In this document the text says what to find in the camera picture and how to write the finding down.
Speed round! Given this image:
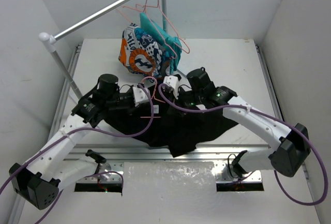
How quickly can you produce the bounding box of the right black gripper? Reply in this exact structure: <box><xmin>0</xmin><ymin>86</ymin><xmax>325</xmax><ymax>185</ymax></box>
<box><xmin>167</xmin><ymin>84</ymin><xmax>204</xmax><ymax>115</ymax></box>

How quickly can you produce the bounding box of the pink wire hanger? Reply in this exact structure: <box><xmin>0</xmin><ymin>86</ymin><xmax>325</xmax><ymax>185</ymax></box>
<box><xmin>141</xmin><ymin>76</ymin><xmax>165</xmax><ymax>103</ymax></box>

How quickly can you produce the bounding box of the black shirt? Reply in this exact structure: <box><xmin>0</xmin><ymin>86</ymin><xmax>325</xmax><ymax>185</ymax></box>
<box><xmin>99</xmin><ymin>80</ymin><xmax>237</xmax><ymax>157</ymax></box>

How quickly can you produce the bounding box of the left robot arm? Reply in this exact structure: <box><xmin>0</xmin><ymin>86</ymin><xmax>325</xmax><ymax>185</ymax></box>
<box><xmin>4</xmin><ymin>74</ymin><xmax>141</xmax><ymax>210</ymax></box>

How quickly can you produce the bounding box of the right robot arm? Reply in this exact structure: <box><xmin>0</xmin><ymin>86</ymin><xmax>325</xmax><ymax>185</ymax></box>
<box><xmin>159</xmin><ymin>67</ymin><xmax>311</xmax><ymax>179</ymax></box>

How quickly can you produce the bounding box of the patterned orange blue shirt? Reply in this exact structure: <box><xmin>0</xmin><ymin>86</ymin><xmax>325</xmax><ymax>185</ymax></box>
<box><xmin>118</xmin><ymin>23</ymin><xmax>167</xmax><ymax>78</ymax></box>

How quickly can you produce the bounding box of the teal shirt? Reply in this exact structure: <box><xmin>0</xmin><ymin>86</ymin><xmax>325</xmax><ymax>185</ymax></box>
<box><xmin>140</xmin><ymin>12</ymin><xmax>182</xmax><ymax>77</ymax></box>

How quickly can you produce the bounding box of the pink hanger with patterned shirt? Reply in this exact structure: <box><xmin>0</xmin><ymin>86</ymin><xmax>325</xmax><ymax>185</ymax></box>
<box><xmin>118</xmin><ymin>4</ymin><xmax>182</xmax><ymax>79</ymax></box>

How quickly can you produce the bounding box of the pink hanger with teal shirt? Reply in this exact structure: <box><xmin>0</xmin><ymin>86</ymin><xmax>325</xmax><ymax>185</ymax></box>
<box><xmin>136</xmin><ymin>0</ymin><xmax>191</xmax><ymax>59</ymax></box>

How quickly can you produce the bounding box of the silver clothes rack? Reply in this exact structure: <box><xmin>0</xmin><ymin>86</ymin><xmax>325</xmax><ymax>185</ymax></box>
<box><xmin>38</xmin><ymin>0</ymin><xmax>192</xmax><ymax>100</ymax></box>

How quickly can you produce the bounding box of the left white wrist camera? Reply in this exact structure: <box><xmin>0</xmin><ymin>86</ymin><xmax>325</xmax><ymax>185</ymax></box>
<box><xmin>132</xmin><ymin>84</ymin><xmax>150</xmax><ymax>107</ymax></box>

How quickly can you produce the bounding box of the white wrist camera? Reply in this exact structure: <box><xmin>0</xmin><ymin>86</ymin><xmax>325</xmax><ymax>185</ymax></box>
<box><xmin>132</xmin><ymin>84</ymin><xmax>150</xmax><ymax>107</ymax></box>
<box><xmin>163</xmin><ymin>76</ymin><xmax>179</xmax><ymax>99</ymax></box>

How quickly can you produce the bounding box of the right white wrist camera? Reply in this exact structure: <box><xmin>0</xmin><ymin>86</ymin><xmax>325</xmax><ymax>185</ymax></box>
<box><xmin>163</xmin><ymin>76</ymin><xmax>179</xmax><ymax>99</ymax></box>

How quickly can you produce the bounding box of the aluminium table frame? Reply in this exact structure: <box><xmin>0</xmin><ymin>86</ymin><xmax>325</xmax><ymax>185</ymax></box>
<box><xmin>7</xmin><ymin>37</ymin><xmax>324</xmax><ymax>224</ymax></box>

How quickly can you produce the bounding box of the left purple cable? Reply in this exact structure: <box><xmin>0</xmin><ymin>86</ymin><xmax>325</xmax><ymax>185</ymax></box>
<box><xmin>0</xmin><ymin>83</ymin><xmax>155</xmax><ymax>224</ymax></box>

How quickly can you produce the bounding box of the purple cable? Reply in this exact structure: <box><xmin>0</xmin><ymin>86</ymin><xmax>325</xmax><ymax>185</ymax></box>
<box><xmin>0</xmin><ymin>83</ymin><xmax>155</xmax><ymax>224</ymax></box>
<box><xmin>158</xmin><ymin>83</ymin><xmax>329</xmax><ymax>206</ymax></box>

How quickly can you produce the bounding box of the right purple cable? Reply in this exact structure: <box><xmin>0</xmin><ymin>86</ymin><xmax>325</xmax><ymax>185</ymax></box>
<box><xmin>158</xmin><ymin>83</ymin><xmax>329</xmax><ymax>206</ymax></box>

